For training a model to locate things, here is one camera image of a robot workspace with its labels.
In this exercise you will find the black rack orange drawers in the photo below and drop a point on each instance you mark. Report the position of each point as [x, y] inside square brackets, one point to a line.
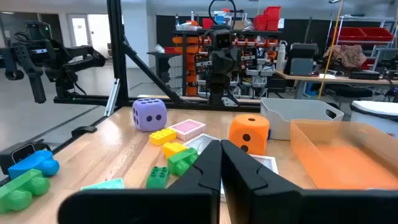
[192, 62]

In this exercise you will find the black grey machine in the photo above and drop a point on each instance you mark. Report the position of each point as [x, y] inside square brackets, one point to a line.
[300, 60]

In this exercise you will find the pink card box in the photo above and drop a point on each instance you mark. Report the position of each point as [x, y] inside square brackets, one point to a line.
[188, 128]

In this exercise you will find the red shallow storage bin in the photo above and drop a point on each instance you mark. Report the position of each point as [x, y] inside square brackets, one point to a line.
[349, 33]
[377, 33]

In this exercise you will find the black office chair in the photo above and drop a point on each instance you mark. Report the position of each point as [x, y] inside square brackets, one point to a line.
[348, 91]

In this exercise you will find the black background robot arm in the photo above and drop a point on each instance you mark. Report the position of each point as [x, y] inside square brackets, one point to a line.
[62, 62]

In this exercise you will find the red storage bin stack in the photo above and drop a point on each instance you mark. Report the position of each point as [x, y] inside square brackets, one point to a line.
[270, 17]

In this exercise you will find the purple foam die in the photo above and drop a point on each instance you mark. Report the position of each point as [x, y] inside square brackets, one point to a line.
[149, 115]

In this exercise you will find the orange translucent plastic bin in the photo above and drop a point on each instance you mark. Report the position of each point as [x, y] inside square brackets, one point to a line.
[342, 161]

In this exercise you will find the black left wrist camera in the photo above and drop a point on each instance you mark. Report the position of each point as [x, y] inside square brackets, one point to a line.
[223, 39]

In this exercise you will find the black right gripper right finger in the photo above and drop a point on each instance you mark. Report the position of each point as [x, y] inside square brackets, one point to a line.
[264, 202]

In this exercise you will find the large green toy block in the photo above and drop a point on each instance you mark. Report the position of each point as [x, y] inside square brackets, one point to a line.
[180, 161]
[18, 193]

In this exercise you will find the wooden workbench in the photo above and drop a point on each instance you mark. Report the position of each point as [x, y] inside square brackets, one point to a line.
[311, 77]

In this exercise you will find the white bottle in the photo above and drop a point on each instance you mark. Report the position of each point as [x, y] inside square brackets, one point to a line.
[280, 57]

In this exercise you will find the silver aluminium bar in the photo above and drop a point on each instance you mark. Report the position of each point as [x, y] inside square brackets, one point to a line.
[112, 96]

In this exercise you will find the yellow four-stud toy brick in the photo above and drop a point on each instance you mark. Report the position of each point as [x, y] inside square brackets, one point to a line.
[172, 149]

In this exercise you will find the black table clamp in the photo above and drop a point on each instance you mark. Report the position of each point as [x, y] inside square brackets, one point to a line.
[83, 130]

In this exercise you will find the yellow eight-stud toy brick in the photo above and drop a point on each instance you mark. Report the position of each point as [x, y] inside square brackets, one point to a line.
[162, 136]

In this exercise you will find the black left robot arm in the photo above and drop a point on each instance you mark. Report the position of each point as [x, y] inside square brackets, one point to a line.
[216, 90]

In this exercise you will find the gold card box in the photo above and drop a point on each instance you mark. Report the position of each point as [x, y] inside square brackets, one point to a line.
[267, 163]

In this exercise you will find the small green toy brick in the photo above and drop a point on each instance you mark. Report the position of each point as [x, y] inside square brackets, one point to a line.
[158, 178]

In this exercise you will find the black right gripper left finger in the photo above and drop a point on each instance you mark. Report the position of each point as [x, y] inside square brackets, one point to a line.
[186, 205]

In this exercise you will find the orange foam die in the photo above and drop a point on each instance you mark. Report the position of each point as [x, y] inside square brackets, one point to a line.
[248, 132]

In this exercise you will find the black table-level camera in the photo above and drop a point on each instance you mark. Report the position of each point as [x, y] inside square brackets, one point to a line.
[18, 152]

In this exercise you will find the brown crumpled cloth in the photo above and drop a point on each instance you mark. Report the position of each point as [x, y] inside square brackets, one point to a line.
[345, 56]

